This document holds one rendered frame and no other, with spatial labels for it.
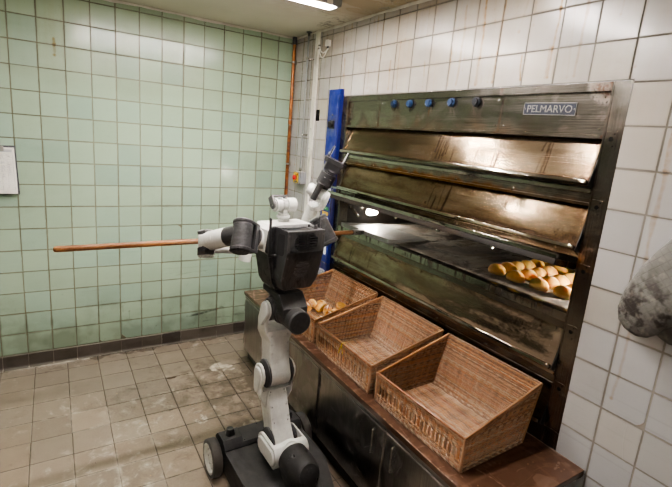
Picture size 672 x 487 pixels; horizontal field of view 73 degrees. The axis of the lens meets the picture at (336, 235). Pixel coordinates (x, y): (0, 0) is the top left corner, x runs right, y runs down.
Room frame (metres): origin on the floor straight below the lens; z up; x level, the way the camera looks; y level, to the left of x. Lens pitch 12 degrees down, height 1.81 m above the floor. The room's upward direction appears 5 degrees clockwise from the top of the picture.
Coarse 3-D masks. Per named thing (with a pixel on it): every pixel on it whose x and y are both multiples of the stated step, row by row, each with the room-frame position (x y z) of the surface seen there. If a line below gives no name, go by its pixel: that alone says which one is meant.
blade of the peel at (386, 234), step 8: (344, 224) 3.21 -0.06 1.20; (352, 224) 3.30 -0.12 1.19; (360, 224) 3.34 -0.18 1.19; (368, 224) 3.38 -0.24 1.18; (376, 224) 3.41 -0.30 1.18; (368, 232) 2.97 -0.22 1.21; (376, 232) 3.10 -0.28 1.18; (384, 232) 3.13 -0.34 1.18; (392, 232) 3.15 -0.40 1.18; (400, 232) 3.17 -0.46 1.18; (384, 240) 2.82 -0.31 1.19; (392, 240) 2.81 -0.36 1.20; (400, 240) 2.85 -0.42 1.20; (408, 240) 2.89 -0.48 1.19; (416, 240) 2.93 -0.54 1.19; (424, 240) 2.97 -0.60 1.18
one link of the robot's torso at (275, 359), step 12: (264, 312) 2.03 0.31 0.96; (264, 324) 2.05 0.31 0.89; (276, 324) 2.12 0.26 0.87; (264, 336) 2.09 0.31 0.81; (276, 336) 2.07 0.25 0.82; (288, 336) 2.11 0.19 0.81; (264, 348) 2.10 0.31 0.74; (276, 348) 2.06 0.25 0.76; (288, 348) 2.10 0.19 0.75; (264, 360) 2.07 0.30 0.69; (276, 360) 2.06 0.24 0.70; (288, 360) 2.09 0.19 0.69; (276, 372) 2.04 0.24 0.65; (288, 372) 2.07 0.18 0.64; (264, 384) 2.03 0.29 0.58; (276, 384) 2.05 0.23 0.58
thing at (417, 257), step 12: (372, 240) 2.92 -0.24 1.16; (396, 252) 2.70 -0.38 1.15; (408, 252) 2.61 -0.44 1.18; (432, 264) 2.44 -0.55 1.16; (444, 264) 2.40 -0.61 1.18; (456, 276) 2.28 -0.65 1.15; (468, 276) 2.22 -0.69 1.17; (480, 276) 2.22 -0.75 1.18; (492, 288) 2.09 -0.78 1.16; (504, 288) 2.05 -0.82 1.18; (516, 300) 1.97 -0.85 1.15; (528, 300) 1.92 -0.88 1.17; (540, 300) 1.91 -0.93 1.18; (552, 312) 1.82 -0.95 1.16; (564, 312) 1.78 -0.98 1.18
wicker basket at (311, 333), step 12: (324, 276) 3.19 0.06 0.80; (336, 276) 3.17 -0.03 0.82; (300, 288) 3.08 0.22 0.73; (312, 288) 3.13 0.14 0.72; (324, 288) 3.19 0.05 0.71; (336, 288) 3.13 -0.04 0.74; (324, 300) 3.18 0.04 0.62; (348, 300) 2.98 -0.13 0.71; (360, 300) 2.71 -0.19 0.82; (312, 312) 2.99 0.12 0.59; (336, 312) 2.61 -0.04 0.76; (312, 324) 2.54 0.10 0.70; (312, 336) 2.53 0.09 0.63
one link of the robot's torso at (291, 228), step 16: (272, 224) 2.01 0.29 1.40; (288, 224) 2.04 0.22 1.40; (304, 224) 2.08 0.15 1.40; (320, 224) 2.10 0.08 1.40; (272, 240) 1.97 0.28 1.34; (288, 240) 1.89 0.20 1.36; (304, 240) 1.94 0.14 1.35; (320, 240) 2.00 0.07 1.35; (256, 256) 2.06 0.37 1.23; (272, 256) 1.94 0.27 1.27; (288, 256) 1.89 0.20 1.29; (304, 256) 1.95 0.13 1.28; (320, 256) 2.01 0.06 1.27; (272, 272) 1.97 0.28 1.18; (288, 272) 1.92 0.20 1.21; (304, 272) 1.98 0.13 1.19; (288, 288) 1.95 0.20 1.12
